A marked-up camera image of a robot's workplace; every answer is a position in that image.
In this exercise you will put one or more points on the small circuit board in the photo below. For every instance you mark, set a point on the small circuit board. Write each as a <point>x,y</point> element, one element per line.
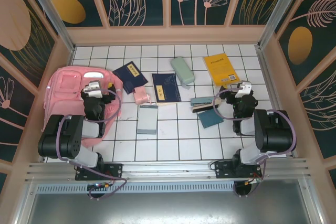
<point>101,185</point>
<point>254,181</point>

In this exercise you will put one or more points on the pale green pencil case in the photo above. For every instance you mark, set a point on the pale green pencil case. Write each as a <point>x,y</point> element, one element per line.
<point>181,70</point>

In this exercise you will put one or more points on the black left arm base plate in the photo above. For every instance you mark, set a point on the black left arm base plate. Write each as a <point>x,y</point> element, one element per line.
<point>114,170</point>

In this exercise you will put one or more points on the grey notebook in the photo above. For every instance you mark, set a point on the grey notebook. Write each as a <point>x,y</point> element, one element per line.
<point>147,120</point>

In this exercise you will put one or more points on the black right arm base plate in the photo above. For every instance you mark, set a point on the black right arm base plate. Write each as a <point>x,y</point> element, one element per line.
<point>223,170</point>

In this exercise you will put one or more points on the dark blue book white drawing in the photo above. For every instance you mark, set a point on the dark blue book white drawing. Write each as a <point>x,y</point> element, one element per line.
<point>165,87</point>

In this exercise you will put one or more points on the small pink box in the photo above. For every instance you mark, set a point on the small pink box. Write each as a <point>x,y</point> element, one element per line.
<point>140,95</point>

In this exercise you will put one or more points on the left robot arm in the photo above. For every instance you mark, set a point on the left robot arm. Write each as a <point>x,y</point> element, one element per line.
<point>65,137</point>

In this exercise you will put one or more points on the small teal notebook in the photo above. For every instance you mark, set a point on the small teal notebook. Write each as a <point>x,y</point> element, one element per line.
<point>210,119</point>

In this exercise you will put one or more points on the aluminium table side rail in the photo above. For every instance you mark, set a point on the aluminium table side rail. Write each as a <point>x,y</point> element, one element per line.
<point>271,82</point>
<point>69,60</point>

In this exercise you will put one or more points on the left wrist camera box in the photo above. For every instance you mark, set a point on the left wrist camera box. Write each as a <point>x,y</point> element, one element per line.
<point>94,90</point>

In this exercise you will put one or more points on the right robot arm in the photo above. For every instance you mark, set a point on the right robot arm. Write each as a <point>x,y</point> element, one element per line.
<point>273,132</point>

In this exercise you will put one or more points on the aluminium corner post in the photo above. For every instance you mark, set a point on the aluminium corner post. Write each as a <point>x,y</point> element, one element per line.
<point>52,16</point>
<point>280,11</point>

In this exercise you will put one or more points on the grey metal sheet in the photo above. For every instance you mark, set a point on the grey metal sheet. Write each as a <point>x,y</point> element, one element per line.
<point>168,208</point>

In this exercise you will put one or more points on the dark blue book yellow label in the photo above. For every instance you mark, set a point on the dark blue book yellow label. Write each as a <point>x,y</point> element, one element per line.
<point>128,77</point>

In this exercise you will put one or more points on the aluminium mounting rail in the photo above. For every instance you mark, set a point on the aluminium mounting rail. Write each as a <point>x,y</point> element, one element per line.
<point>168,169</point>

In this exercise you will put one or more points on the blackboard eraser brush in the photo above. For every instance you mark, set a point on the blackboard eraser brush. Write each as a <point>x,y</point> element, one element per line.
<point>200,102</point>

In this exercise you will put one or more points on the pink backpack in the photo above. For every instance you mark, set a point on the pink backpack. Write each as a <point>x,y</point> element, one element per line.
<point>65,82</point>

